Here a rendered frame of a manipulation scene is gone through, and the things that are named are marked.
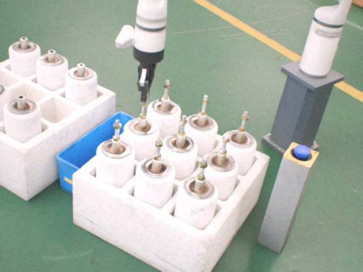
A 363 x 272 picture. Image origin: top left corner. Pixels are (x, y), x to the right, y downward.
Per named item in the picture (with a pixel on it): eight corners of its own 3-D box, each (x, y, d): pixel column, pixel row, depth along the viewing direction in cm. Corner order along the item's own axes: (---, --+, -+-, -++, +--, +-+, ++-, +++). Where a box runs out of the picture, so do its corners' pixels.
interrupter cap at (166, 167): (177, 174, 123) (177, 172, 123) (149, 182, 120) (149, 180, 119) (162, 155, 128) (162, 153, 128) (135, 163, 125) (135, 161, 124)
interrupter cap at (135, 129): (140, 116, 141) (140, 114, 140) (161, 128, 137) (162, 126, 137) (121, 127, 135) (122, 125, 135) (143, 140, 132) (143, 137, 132)
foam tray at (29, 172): (29, 94, 186) (26, 50, 175) (114, 137, 172) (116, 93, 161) (-65, 144, 158) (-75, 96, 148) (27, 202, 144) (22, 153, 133)
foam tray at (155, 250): (149, 151, 168) (153, 106, 157) (257, 201, 155) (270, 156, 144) (72, 223, 140) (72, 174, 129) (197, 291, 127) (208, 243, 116)
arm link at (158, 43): (122, 31, 126) (123, 7, 122) (167, 39, 125) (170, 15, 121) (113, 48, 118) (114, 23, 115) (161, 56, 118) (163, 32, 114)
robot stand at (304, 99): (288, 128, 189) (310, 55, 171) (318, 149, 180) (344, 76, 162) (260, 140, 181) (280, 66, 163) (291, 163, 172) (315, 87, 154)
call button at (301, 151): (295, 148, 127) (297, 142, 126) (310, 154, 126) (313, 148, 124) (290, 156, 124) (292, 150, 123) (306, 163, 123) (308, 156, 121)
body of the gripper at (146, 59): (161, 53, 118) (158, 87, 123) (167, 37, 125) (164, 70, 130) (129, 47, 118) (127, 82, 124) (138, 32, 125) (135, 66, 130)
